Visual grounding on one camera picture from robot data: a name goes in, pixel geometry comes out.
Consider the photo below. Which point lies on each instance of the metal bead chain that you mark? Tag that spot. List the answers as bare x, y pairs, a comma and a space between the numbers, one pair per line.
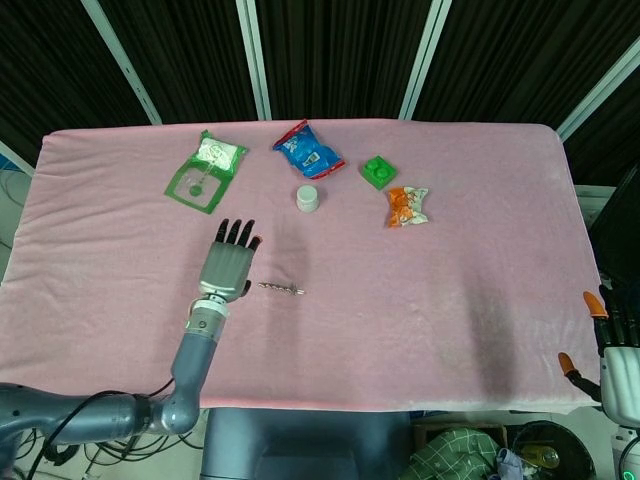
280, 287

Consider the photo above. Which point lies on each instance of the black pleated curtain panel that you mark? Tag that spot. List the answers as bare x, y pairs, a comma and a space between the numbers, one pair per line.
620, 130
50, 60
340, 60
525, 60
190, 60

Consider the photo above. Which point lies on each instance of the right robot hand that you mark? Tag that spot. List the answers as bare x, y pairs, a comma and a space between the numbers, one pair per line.
622, 385

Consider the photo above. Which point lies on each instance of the yellow plastic bottle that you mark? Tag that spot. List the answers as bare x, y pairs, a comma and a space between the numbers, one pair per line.
540, 456

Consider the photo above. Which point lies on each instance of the green white plastic packet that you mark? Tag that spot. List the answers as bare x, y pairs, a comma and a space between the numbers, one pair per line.
212, 160

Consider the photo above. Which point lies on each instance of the blue snack bag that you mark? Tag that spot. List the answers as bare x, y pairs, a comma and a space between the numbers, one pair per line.
307, 152

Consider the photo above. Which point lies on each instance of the white small cup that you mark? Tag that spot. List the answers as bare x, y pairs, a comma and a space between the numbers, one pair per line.
307, 198

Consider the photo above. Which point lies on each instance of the black trash bin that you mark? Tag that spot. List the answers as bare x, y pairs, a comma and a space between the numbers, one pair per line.
570, 450

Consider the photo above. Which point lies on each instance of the green toy brick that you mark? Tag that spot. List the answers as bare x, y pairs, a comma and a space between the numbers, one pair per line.
378, 171

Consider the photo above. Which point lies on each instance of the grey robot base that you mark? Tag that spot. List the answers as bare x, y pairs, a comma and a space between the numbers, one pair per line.
300, 440

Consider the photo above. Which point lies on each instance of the blue grey rag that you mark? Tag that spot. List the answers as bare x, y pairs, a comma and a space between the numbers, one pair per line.
509, 465

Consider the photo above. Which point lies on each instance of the orange white crumpled wrapper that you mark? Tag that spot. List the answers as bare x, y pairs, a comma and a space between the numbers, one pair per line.
406, 207

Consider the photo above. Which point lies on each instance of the white metal frame post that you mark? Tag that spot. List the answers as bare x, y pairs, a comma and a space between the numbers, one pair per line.
126, 70
600, 90
424, 60
253, 60
15, 157

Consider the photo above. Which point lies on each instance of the green checkered cloth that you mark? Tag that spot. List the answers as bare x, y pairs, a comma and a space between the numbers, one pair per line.
450, 455

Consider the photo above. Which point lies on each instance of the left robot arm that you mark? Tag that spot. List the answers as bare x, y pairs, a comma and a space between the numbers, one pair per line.
192, 360

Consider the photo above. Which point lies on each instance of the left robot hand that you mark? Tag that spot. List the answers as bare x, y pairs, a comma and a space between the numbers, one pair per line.
227, 267

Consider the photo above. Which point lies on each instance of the pink tablecloth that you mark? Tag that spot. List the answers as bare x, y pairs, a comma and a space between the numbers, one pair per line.
350, 350

